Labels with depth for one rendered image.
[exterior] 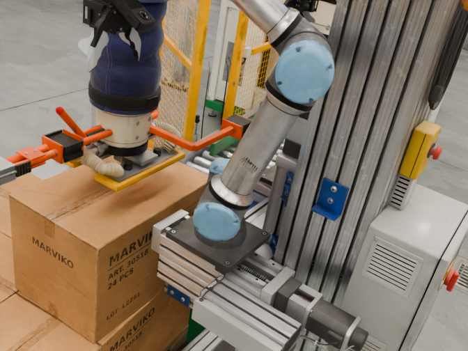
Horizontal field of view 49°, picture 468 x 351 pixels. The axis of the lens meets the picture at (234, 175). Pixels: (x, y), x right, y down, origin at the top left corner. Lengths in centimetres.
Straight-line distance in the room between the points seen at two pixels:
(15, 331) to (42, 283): 17
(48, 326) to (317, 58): 129
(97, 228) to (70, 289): 24
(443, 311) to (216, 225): 221
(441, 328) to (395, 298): 174
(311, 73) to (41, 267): 116
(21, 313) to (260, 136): 114
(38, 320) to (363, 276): 110
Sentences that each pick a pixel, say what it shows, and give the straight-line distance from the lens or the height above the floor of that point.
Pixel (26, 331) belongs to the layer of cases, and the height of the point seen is 54.
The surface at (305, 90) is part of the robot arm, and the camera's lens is 107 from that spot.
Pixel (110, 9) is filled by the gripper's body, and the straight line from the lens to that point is 114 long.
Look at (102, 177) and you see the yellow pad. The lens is 164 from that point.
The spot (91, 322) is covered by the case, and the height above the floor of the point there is 64.
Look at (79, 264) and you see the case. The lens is 166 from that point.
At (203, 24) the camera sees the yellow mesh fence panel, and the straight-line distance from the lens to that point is 281.
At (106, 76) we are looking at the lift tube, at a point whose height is 137.
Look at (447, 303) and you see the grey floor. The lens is 334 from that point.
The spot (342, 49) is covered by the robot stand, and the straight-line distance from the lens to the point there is 129.
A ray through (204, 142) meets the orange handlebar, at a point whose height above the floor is 119.
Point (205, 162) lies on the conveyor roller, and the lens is 290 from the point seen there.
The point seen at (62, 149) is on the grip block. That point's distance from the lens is 153.
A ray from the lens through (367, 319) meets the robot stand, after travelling 149.
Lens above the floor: 191
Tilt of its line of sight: 29 degrees down
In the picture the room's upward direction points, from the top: 10 degrees clockwise
